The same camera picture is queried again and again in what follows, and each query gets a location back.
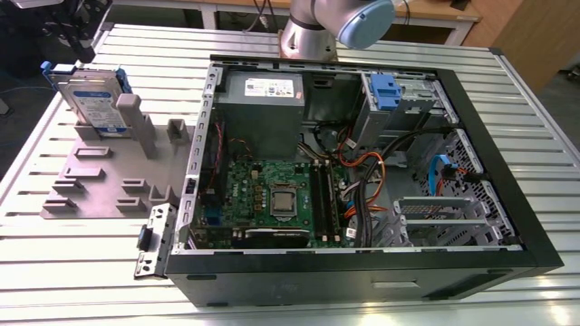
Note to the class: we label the wooden desk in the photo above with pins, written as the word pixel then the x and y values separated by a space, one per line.
pixel 434 13

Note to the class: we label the CPU socket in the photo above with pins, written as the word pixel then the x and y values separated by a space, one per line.
pixel 282 217

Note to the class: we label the black PC case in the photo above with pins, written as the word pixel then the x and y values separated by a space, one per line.
pixel 317 282

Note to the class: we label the grey power supply unit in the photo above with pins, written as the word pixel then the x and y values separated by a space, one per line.
pixel 257 125

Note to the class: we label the white desk frame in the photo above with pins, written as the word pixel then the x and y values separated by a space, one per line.
pixel 208 18

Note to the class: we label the metal disk bay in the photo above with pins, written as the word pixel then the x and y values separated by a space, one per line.
pixel 434 222

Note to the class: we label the wooden cabinet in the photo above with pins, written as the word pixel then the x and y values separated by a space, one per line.
pixel 534 34

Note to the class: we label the hard disk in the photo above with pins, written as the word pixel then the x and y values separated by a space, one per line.
pixel 92 102

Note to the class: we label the black graphics card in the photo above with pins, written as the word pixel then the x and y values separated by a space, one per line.
pixel 272 237

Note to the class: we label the green motherboard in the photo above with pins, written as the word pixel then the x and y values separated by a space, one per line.
pixel 244 203

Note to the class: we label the grey parts rack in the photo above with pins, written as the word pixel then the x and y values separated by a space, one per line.
pixel 113 166

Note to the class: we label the metal optical drive cage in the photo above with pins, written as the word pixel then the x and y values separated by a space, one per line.
pixel 376 125

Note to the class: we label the blue drive latch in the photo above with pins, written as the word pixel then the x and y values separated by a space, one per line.
pixel 385 91

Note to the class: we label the black RAM slot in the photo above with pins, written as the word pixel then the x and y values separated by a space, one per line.
pixel 320 203
pixel 334 203

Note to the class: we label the silver CPU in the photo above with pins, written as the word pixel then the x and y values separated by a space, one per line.
pixel 282 202

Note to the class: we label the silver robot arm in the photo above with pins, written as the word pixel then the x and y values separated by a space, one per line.
pixel 308 34

